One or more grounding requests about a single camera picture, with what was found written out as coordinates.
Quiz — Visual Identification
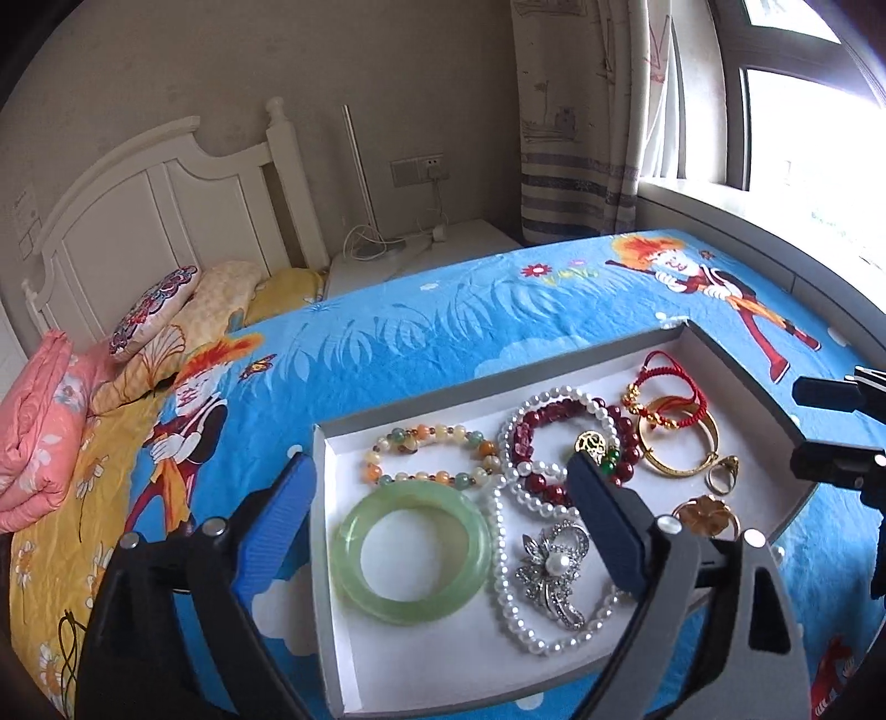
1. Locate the white pole lamp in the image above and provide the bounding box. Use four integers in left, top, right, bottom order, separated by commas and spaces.
342, 104, 409, 260

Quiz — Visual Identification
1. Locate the gold flower ring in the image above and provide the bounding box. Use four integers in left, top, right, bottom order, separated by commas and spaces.
671, 493, 741, 541

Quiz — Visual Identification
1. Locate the multicolour stone bead bracelet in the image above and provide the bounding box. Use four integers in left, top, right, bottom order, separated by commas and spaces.
360, 424, 509, 494

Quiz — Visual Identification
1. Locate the printed beige curtain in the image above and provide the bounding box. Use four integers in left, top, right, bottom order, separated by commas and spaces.
511, 0, 683, 245

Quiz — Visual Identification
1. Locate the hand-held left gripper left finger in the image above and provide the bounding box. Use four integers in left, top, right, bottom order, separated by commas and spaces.
73, 450, 320, 720

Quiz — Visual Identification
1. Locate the yellow floral quilt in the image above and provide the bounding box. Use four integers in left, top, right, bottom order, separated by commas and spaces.
0, 305, 278, 720

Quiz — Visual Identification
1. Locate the blue cartoon printed bed sheet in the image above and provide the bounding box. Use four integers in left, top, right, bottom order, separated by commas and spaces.
131, 228, 886, 720

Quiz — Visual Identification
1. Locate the white jewelry tray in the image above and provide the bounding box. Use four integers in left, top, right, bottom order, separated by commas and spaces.
309, 320, 821, 717

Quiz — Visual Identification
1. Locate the beige floral pillow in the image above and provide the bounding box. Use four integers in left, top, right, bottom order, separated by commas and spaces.
169, 259, 267, 333

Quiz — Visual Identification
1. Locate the gold pendant with green beads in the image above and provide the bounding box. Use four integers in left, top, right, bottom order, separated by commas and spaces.
571, 429, 620, 479

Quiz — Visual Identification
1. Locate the wall socket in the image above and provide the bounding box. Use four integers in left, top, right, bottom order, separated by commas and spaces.
389, 153, 445, 187

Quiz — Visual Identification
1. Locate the white charger cable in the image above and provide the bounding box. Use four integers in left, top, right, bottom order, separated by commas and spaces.
415, 176, 451, 242

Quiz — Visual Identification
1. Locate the white nightstand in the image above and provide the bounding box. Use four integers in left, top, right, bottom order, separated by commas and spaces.
325, 218, 523, 299

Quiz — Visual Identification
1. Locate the silver rhinestone pearl brooch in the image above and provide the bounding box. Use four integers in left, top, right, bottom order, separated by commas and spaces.
516, 522, 600, 630

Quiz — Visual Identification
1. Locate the pink folded quilt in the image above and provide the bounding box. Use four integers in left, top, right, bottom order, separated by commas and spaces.
0, 328, 105, 534

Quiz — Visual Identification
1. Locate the yellow pillow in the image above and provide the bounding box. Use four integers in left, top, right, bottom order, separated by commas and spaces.
242, 269, 326, 326

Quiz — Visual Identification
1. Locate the white bed headboard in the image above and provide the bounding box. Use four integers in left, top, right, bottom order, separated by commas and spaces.
20, 97, 329, 340

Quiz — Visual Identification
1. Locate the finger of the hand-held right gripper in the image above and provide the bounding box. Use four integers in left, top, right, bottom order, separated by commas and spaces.
791, 366, 886, 414
791, 436, 886, 489

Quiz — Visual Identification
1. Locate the red cord bracelet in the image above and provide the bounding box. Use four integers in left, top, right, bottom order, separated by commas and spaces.
623, 349, 699, 409
640, 388, 710, 434

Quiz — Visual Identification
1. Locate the window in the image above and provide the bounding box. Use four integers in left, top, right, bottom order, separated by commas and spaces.
706, 0, 886, 299

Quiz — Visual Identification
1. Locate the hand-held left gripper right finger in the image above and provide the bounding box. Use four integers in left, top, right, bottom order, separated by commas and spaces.
566, 450, 811, 720

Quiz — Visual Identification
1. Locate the white pearl necklace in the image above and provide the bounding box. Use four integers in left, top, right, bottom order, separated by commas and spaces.
488, 388, 641, 657

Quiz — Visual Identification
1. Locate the green jade bangle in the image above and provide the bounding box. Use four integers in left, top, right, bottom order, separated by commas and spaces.
334, 481, 494, 628

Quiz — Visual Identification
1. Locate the embroidered flower pillow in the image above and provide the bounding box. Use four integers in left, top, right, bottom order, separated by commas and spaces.
109, 266, 202, 361

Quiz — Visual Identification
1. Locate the dark red bead bracelet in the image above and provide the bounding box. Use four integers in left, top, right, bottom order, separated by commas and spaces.
508, 398, 645, 517

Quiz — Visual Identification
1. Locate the gold bangle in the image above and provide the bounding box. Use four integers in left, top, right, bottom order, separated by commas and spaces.
637, 394, 721, 482

